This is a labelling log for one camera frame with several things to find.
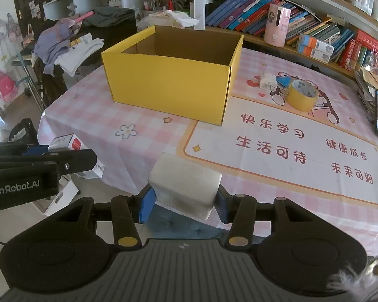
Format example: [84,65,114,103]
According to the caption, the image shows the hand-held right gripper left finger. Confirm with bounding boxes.
[47,187,156,248]

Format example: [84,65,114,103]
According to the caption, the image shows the white power adapter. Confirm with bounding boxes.
[259,72,278,90]

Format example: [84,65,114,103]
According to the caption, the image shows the white rectangular block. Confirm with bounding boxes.
[147,152,223,221]

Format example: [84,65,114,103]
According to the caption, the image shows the row of colourful books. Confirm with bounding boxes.
[205,0,355,57]

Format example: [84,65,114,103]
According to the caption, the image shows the stack of papers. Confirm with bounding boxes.
[354,67,378,123]

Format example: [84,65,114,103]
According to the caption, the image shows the pink checkered tablecloth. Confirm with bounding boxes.
[38,46,378,257]

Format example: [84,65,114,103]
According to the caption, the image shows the black trash bin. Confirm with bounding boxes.
[8,118,38,143]

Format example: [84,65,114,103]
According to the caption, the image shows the purple garment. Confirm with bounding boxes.
[35,19,78,74]

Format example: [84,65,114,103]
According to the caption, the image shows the red and white small box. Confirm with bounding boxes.
[48,134,105,180]

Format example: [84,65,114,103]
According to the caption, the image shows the white printed shirt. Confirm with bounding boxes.
[56,33,104,78]

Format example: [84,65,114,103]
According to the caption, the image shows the pink hanging bag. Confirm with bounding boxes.
[0,66,19,103]

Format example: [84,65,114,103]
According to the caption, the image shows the pink stick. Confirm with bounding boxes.
[71,10,96,24]

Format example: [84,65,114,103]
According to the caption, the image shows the folded dark grey clothes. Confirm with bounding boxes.
[82,6,136,27]

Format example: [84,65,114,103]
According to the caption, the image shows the red boxed book set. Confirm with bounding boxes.
[337,29,378,76]

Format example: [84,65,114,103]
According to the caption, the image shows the blue plastic wrapper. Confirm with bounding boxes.
[275,75,293,88]

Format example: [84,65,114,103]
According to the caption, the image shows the white shelf unit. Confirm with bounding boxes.
[42,0,378,79]

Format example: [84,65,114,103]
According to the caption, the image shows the pink cylindrical humidifier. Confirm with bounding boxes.
[264,3,292,47]

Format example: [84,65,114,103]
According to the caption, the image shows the furry grey sleeve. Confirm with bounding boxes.
[326,255,378,302]

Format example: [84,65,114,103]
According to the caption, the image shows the white plastic stool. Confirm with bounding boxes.
[31,179,79,216]

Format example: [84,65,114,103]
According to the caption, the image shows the pile of clothes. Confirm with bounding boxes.
[44,22,137,107]

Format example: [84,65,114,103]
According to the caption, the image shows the blue seat cushion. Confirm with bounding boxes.
[148,201,237,240]

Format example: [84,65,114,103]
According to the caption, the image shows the yellow tape roll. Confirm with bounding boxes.
[286,80,319,112]

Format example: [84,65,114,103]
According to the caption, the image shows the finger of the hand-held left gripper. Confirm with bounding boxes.
[0,143,51,157]
[0,149,97,177]

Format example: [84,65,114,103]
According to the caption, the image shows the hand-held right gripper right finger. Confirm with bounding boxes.
[216,192,322,248]

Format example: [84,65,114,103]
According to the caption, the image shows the yellow cardboard box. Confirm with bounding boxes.
[101,24,244,127]

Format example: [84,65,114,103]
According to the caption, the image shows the crumpled white plastic bag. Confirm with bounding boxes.
[135,10,200,32]

